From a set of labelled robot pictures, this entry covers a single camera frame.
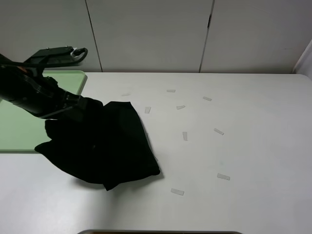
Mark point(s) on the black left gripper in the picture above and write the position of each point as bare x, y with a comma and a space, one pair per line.
61, 104

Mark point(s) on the black short sleeve t-shirt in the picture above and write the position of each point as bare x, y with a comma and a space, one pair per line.
108, 147

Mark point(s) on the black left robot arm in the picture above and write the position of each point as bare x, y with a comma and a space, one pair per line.
24, 85

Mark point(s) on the light green plastic tray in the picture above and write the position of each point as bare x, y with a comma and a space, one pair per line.
20, 132

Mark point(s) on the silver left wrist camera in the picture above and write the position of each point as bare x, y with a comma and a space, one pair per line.
58, 57

